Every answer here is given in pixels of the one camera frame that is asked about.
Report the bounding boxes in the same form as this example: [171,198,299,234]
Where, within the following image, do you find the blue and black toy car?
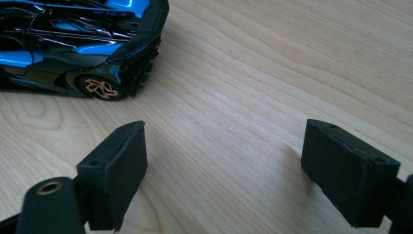
[0,0,170,102]

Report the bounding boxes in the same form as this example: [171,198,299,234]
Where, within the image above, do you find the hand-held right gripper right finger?
[300,118,401,228]

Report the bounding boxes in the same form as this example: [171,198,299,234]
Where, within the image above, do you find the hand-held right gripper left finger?
[75,120,149,232]

